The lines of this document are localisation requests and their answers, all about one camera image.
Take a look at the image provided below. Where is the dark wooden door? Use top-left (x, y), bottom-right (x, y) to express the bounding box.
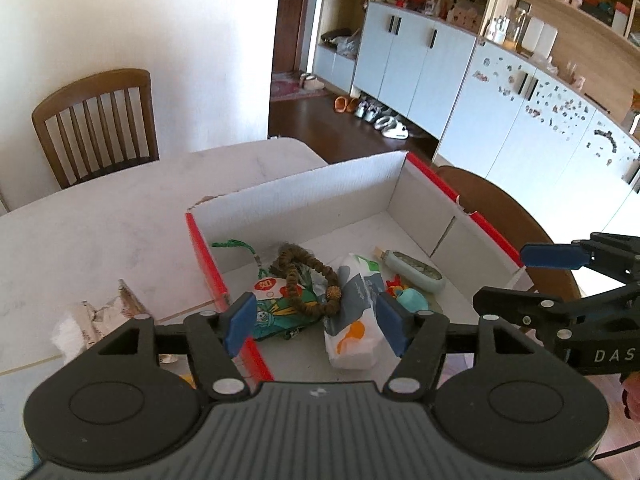
top-left (269, 0), bottom-right (327, 79)

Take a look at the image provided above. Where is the red cardboard box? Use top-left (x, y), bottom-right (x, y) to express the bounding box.
top-left (185, 150), bottom-right (529, 387)

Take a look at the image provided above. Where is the patterned door rug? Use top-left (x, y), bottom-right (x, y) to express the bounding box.
top-left (270, 72), bottom-right (332, 104)

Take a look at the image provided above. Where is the brown bead bracelet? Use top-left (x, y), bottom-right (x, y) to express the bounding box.
top-left (270, 242), bottom-right (344, 319)

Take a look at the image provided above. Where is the light blue wall cabinet unit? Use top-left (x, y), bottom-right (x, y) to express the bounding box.
top-left (310, 0), bottom-right (640, 243)

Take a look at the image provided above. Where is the brown wooden slat-back chair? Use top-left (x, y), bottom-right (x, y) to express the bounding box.
top-left (31, 68), bottom-right (160, 191)

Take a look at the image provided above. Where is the white crumpled tissue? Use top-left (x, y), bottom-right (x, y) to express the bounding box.
top-left (50, 305), bottom-right (97, 362)

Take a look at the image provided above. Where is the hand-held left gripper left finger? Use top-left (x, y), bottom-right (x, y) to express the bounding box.
top-left (95, 292), bottom-right (257, 402)

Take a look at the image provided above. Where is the green printed snack packet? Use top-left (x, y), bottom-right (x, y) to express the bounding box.
top-left (245, 275), bottom-right (327, 342)

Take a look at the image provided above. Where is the glass jar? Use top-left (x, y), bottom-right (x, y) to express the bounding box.
top-left (507, 7), bottom-right (529, 49)

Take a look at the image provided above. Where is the brown wooden round-back chair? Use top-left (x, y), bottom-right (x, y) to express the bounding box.
top-left (435, 165), bottom-right (582, 311)

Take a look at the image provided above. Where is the white square container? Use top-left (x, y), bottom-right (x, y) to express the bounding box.
top-left (522, 16), bottom-right (559, 57)

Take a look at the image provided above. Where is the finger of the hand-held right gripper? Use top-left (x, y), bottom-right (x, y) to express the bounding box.
top-left (519, 232), bottom-right (640, 281)
top-left (473, 280), bottom-right (640, 344)

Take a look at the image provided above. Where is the black cable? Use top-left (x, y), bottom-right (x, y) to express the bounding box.
top-left (592, 437), bottom-right (640, 462)

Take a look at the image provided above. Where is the green tassel cord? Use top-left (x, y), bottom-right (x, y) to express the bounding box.
top-left (211, 238), bottom-right (267, 279)

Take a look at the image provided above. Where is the cardboard figure box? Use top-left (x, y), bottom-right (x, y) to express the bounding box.
top-left (447, 6), bottom-right (479, 29)

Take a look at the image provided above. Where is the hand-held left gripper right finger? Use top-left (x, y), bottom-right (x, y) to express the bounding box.
top-left (377, 290), bottom-right (544, 404)

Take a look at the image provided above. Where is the small teal toy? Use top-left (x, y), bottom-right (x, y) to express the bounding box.
top-left (385, 275), bottom-right (430, 314)

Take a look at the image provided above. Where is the white printed tissue pack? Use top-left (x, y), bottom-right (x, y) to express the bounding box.
top-left (322, 252), bottom-right (401, 372)

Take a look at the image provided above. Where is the grey plastic bag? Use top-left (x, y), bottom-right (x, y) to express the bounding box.
top-left (335, 30), bottom-right (362, 59)

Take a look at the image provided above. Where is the dark bag in niche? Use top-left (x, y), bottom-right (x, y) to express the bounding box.
top-left (320, 27), bottom-right (352, 47)

